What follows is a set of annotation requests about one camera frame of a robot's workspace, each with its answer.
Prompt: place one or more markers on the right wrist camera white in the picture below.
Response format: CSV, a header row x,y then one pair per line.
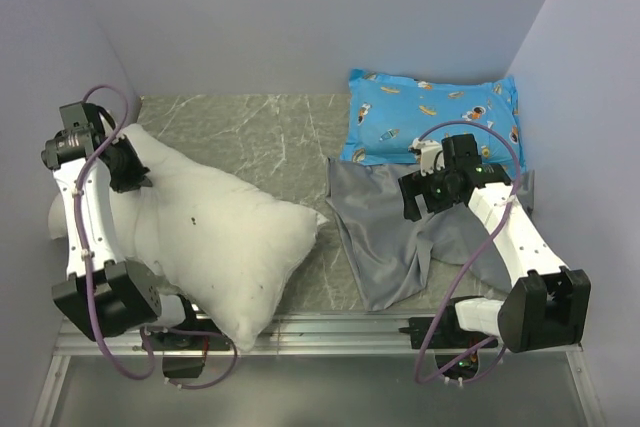
x,y
428,154

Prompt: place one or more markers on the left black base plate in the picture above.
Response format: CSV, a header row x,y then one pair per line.
x,y
196,335

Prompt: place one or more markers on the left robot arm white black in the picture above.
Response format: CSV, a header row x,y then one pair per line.
x,y
103,292

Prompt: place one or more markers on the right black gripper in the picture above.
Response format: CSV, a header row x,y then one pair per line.
x,y
416,184

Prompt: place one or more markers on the grey pillowcase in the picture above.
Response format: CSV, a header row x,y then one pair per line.
x,y
390,256

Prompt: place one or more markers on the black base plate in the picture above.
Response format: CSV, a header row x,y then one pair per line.
x,y
196,335
447,335

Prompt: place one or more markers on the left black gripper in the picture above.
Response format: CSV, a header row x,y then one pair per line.
x,y
135,177

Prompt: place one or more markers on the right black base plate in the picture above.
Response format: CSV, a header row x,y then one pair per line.
x,y
447,335

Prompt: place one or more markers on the white pillow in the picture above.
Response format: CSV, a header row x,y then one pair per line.
x,y
208,236

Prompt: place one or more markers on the blue cartoon print pillow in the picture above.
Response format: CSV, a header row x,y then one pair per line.
x,y
387,113

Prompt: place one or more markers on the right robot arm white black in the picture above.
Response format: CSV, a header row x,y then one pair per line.
x,y
548,302

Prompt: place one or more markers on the aluminium mounting rail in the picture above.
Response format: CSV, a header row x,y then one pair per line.
x,y
324,334

